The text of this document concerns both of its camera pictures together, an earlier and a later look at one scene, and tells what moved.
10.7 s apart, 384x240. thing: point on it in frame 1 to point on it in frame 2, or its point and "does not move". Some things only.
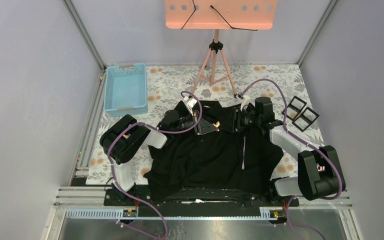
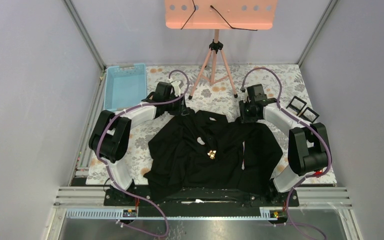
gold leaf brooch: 217,124 to 212,154
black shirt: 225,160 does not move
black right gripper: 237,115 to 244,118
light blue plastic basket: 125,92 does not move
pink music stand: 218,15 does not move
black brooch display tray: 302,117 does not move
